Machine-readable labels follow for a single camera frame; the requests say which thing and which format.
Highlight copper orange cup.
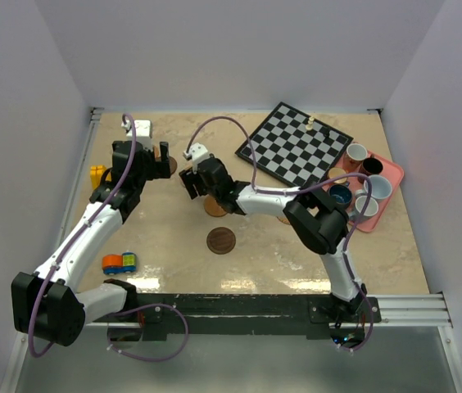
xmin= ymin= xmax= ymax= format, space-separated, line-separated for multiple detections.
xmin=327 ymin=167 xmax=349 ymax=184

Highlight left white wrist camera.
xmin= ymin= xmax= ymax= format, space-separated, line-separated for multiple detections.
xmin=121 ymin=120 xmax=153 ymax=151

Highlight light blue cup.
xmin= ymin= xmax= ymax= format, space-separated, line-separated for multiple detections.
xmin=363 ymin=174 xmax=393 ymax=204

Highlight pink plastic tray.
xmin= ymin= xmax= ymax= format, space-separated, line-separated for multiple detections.
xmin=342 ymin=151 xmax=405 ymax=233

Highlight grey white mug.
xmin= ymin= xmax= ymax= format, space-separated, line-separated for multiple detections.
xmin=348 ymin=195 xmax=379 ymax=222

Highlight aluminium rail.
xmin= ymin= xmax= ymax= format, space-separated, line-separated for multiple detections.
xmin=46 ymin=106 xmax=105 ymax=267
xmin=94 ymin=294 xmax=451 ymax=328

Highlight orange toy car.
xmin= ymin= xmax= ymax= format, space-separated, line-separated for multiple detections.
xmin=102 ymin=251 xmax=138 ymax=275

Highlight black white chessboard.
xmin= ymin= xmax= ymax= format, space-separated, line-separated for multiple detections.
xmin=235 ymin=102 xmax=353 ymax=187

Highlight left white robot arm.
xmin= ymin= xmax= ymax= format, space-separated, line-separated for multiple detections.
xmin=11 ymin=141 xmax=171 ymax=346

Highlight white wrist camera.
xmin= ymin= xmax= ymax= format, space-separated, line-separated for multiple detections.
xmin=183 ymin=142 xmax=211 ymax=168
xmin=121 ymin=120 xmax=153 ymax=151

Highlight white floral mug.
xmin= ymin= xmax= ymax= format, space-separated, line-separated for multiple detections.
xmin=342 ymin=143 xmax=368 ymax=172

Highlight black maroon cup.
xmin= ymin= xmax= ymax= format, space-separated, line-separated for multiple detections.
xmin=359 ymin=156 xmax=383 ymax=176

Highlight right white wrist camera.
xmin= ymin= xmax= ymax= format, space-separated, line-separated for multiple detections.
xmin=183 ymin=142 xmax=211 ymax=168

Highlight yellow toy block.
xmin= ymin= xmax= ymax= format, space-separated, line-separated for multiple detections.
xmin=89 ymin=165 xmax=111 ymax=191

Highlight white chess piece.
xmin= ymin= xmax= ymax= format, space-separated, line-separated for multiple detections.
xmin=306 ymin=116 xmax=315 ymax=131

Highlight light wooden coaster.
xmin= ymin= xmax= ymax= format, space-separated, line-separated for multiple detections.
xmin=203 ymin=196 xmax=227 ymax=217

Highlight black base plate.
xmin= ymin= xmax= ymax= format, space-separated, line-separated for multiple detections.
xmin=98 ymin=293 xmax=382 ymax=343

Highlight aluminium left rail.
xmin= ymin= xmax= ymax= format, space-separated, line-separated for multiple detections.
xmin=46 ymin=106 xmax=105 ymax=267

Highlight dark blue cup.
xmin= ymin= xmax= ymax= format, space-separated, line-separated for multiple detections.
xmin=328 ymin=184 xmax=353 ymax=209

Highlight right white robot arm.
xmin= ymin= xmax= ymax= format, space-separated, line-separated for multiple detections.
xmin=179 ymin=156 xmax=367 ymax=322

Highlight aluminium front rail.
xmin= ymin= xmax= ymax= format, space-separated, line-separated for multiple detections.
xmin=94 ymin=294 xmax=451 ymax=328

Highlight dark walnut coaster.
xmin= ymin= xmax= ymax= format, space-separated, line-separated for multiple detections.
xmin=153 ymin=146 xmax=178 ymax=175
xmin=206 ymin=227 xmax=236 ymax=255

